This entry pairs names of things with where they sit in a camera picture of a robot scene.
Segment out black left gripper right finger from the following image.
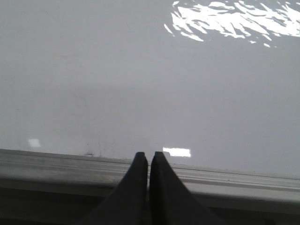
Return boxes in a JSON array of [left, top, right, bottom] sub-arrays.
[[150, 152, 225, 225]]

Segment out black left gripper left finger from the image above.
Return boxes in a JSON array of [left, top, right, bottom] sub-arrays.
[[77, 152, 148, 225]]

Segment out grey aluminium whiteboard tray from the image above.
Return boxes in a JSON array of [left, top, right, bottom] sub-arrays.
[[0, 150, 300, 215]]

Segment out white whiteboard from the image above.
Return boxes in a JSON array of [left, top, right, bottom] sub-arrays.
[[0, 0, 300, 177]]

